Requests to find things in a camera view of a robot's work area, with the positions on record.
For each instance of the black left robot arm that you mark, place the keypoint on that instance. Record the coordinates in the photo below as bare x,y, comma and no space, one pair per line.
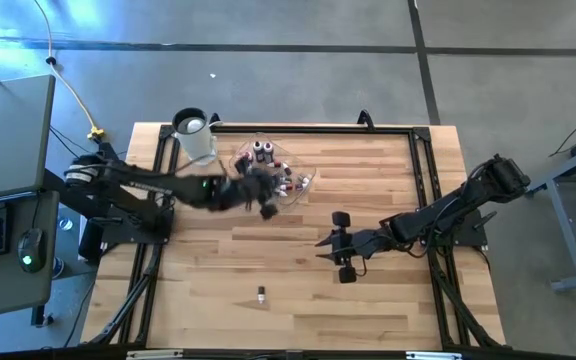
143,182

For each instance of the clear plastic container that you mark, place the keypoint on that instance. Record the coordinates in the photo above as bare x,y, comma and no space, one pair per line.
308,165

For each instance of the small food coloring bottle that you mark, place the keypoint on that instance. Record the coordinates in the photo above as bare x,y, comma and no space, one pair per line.
308,180
283,192
288,180
287,170
261,296
278,164
298,186

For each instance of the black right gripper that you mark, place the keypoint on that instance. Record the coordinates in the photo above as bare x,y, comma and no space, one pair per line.
350,242

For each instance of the black clamp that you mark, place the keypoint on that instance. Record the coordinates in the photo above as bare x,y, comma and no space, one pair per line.
365,119
214,119

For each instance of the grey metal table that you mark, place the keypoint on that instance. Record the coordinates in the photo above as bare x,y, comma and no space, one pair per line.
568,240

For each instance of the large bottle pink cap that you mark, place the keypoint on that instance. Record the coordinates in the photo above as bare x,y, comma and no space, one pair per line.
246,156

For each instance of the silver metal bracket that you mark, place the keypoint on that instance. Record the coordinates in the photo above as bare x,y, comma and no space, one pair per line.
433,356
153,355

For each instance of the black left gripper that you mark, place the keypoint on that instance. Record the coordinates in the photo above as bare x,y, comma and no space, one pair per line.
243,192

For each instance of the large bottle black cap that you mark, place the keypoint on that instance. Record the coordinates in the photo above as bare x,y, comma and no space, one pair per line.
258,148

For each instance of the grey desk top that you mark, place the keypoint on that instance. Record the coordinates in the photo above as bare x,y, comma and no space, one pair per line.
3,135

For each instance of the large bottle purple cap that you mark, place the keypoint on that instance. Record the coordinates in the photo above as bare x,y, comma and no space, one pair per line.
268,148

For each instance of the black computer mouse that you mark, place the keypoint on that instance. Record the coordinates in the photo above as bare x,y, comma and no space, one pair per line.
31,250

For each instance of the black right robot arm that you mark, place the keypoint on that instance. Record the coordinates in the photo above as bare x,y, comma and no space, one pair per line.
443,212

